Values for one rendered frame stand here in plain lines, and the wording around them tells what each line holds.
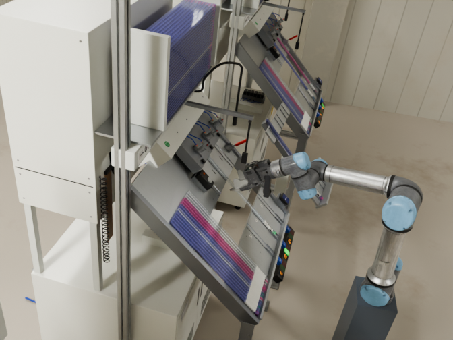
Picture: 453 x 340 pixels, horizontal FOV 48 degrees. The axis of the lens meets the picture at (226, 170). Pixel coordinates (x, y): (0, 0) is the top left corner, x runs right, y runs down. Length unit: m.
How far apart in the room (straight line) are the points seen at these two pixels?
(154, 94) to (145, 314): 0.95
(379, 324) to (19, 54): 1.86
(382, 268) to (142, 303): 0.97
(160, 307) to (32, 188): 0.69
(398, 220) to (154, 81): 1.01
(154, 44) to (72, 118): 0.36
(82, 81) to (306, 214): 2.39
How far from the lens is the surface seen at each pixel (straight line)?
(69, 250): 2.36
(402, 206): 1.93
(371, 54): 5.09
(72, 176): 1.81
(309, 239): 3.46
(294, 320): 2.97
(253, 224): 2.20
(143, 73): 1.61
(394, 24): 5.02
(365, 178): 2.11
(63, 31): 1.56
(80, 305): 2.29
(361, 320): 2.48
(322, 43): 4.87
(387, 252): 2.08
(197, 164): 1.97
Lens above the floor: 2.26
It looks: 35 degrees down
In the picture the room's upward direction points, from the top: 8 degrees clockwise
